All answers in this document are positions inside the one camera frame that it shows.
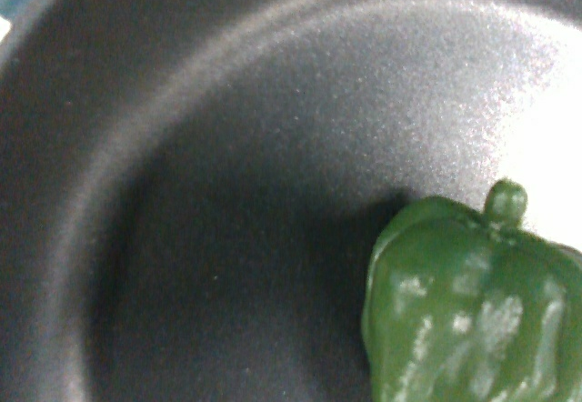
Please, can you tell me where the black frying pan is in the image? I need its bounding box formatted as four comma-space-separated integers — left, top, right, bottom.
1, 0, 581, 401

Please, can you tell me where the green toy capsicum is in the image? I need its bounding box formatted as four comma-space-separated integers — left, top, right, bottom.
361, 180, 581, 401

